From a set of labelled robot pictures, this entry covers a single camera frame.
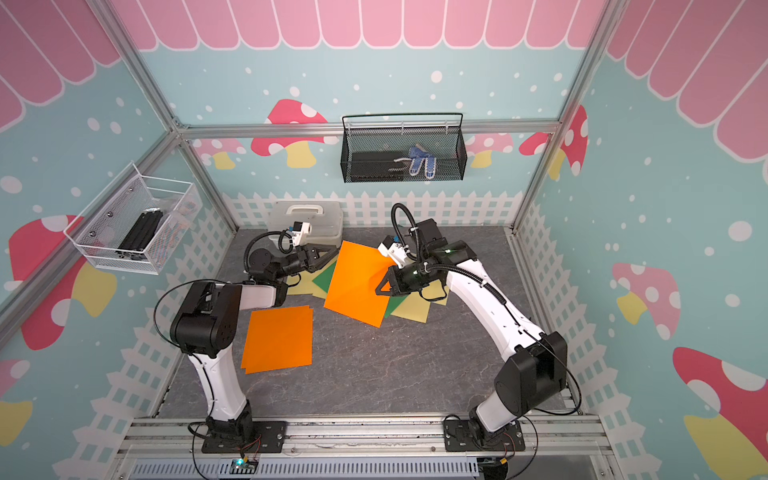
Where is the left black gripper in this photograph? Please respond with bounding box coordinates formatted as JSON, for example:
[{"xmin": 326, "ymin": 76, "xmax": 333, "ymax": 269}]
[{"xmin": 272, "ymin": 244, "xmax": 338, "ymax": 280}]

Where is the orange paper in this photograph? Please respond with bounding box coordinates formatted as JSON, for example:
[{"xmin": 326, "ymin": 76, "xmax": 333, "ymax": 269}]
[
  {"xmin": 240, "ymin": 308, "xmax": 314, "ymax": 374},
  {"xmin": 241, "ymin": 304, "xmax": 314, "ymax": 370},
  {"xmin": 324, "ymin": 241, "xmax": 395, "ymax": 328}
]

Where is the large green paper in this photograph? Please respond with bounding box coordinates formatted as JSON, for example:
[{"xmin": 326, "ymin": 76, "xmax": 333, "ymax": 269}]
[{"xmin": 384, "ymin": 296, "xmax": 408, "ymax": 318}]

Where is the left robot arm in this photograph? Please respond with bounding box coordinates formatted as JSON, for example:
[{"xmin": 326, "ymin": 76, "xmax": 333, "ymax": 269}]
[{"xmin": 160, "ymin": 222, "xmax": 340, "ymax": 463}]

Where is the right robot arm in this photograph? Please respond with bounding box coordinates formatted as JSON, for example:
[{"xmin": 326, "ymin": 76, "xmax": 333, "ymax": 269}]
[{"xmin": 375, "ymin": 203, "xmax": 573, "ymax": 451}]

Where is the small green paper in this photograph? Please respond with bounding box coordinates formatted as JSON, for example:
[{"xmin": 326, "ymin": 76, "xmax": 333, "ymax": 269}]
[{"xmin": 312, "ymin": 261, "xmax": 336, "ymax": 299}]

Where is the right yellow paper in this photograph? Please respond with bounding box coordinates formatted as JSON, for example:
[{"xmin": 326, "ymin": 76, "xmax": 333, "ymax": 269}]
[{"xmin": 390, "ymin": 280, "xmax": 449, "ymax": 323}]

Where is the white plastic storage box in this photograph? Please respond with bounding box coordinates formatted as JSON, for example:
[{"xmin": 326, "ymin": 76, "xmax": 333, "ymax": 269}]
[{"xmin": 267, "ymin": 200, "xmax": 343, "ymax": 247}]

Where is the blue white item in basket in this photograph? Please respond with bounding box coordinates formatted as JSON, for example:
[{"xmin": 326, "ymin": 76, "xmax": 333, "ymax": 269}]
[{"xmin": 389, "ymin": 144, "xmax": 437, "ymax": 180}]

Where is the black box in white basket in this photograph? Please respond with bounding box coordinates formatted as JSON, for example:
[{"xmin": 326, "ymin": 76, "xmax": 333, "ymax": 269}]
[{"xmin": 116, "ymin": 208, "xmax": 164, "ymax": 261}]

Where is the small green circuit board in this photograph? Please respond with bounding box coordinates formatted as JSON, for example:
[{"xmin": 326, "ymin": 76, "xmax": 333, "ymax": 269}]
[{"xmin": 229, "ymin": 457, "xmax": 259, "ymax": 476}]

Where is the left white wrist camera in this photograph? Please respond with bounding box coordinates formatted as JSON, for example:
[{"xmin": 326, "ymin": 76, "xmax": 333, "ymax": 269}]
[{"xmin": 287, "ymin": 221, "xmax": 312, "ymax": 247}]

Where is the black wire wall basket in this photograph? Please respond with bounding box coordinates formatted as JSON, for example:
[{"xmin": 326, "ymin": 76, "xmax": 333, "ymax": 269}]
[{"xmin": 340, "ymin": 112, "xmax": 468, "ymax": 183}]

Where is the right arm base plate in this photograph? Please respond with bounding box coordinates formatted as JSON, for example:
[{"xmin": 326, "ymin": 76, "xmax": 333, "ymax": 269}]
[{"xmin": 442, "ymin": 414, "xmax": 526, "ymax": 454}]

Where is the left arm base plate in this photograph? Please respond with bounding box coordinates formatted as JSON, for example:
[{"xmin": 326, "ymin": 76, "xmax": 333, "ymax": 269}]
[{"xmin": 201, "ymin": 421, "xmax": 287, "ymax": 454}]

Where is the white wire wall basket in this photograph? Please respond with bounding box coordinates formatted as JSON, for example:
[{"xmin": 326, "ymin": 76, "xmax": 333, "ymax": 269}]
[{"xmin": 64, "ymin": 164, "xmax": 203, "ymax": 275}]

